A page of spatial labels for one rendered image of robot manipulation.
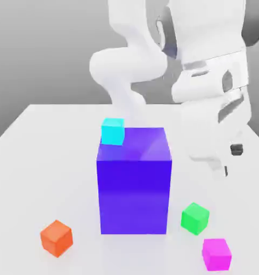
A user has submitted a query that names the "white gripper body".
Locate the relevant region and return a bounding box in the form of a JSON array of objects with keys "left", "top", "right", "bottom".
[{"left": 189, "top": 150, "right": 230, "bottom": 180}]

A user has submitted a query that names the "small green cube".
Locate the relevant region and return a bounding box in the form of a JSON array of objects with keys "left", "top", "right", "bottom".
[{"left": 180, "top": 201, "right": 210, "bottom": 236}]

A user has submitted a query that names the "small magenta cube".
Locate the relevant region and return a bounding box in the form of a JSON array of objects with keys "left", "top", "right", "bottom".
[{"left": 202, "top": 237, "right": 233, "bottom": 272}]

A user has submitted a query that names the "small cyan cube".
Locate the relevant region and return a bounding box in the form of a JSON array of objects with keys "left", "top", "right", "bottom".
[{"left": 100, "top": 117, "right": 125, "bottom": 146}]

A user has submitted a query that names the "small orange cube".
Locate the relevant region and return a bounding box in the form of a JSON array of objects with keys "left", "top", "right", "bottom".
[{"left": 40, "top": 219, "right": 74, "bottom": 258}]

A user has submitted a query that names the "large blue box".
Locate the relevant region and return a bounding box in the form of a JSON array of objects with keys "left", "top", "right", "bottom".
[{"left": 96, "top": 127, "right": 172, "bottom": 235}]

